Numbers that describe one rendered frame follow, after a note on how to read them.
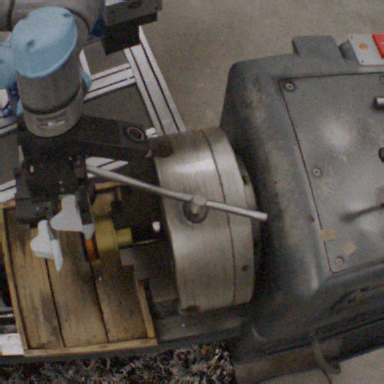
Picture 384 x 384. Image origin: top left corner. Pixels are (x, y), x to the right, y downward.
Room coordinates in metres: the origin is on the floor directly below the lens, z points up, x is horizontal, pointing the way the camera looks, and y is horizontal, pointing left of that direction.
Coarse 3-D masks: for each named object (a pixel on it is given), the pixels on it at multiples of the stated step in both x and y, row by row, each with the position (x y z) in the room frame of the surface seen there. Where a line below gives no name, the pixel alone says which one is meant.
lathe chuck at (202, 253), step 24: (168, 144) 0.50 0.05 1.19; (192, 144) 0.49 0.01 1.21; (168, 168) 0.44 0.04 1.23; (192, 168) 0.44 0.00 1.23; (216, 168) 0.45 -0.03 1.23; (192, 192) 0.40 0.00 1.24; (216, 192) 0.41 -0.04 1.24; (168, 216) 0.36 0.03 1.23; (216, 216) 0.37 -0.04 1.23; (168, 240) 0.34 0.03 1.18; (192, 240) 0.33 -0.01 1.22; (216, 240) 0.34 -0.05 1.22; (192, 264) 0.30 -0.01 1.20; (216, 264) 0.31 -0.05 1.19; (192, 288) 0.27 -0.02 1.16; (216, 288) 0.28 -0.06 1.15; (192, 312) 0.25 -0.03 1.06
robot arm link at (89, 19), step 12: (24, 0) 0.45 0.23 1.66; (36, 0) 0.45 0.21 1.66; (48, 0) 0.45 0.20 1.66; (60, 0) 0.44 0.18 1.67; (72, 0) 0.44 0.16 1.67; (84, 0) 0.45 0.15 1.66; (96, 0) 0.46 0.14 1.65; (24, 12) 0.44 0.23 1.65; (72, 12) 0.42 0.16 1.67; (84, 12) 0.43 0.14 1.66; (96, 12) 0.45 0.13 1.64; (12, 24) 0.43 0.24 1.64
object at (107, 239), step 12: (96, 216) 0.39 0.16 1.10; (108, 216) 0.39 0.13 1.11; (96, 228) 0.36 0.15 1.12; (108, 228) 0.37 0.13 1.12; (120, 228) 0.37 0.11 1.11; (84, 240) 0.34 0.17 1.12; (96, 240) 0.34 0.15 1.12; (108, 240) 0.35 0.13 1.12; (120, 240) 0.35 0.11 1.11; (132, 240) 0.36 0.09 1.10; (84, 252) 0.32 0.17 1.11; (96, 252) 0.33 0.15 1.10; (108, 252) 0.33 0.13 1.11
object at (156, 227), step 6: (156, 222) 0.41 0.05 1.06; (132, 228) 0.39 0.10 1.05; (138, 228) 0.40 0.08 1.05; (144, 228) 0.40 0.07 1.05; (150, 228) 0.40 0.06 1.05; (156, 228) 0.40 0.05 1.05; (162, 228) 0.40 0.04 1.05; (132, 234) 0.38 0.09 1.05; (138, 234) 0.39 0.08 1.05; (144, 234) 0.39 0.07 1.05; (150, 234) 0.39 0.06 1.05; (156, 234) 0.39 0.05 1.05; (162, 234) 0.39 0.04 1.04; (138, 240) 0.38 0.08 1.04; (144, 240) 0.38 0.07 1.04
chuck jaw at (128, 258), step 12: (120, 252) 0.33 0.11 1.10; (132, 252) 0.34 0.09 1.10; (144, 252) 0.34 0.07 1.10; (156, 252) 0.34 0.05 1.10; (132, 264) 0.31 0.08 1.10; (144, 264) 0.32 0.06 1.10; (156, 264) 0.32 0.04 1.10; (168, 264) 0.32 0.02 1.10; (144, 276) 0.30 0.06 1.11; (156, 276) 0.30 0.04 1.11; (168, 276) 0.30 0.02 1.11; (156, 288) 0.28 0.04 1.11; (168, 288) 0.28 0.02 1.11; (156, 300) 0.25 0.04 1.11; (168, 300) 0.26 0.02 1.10
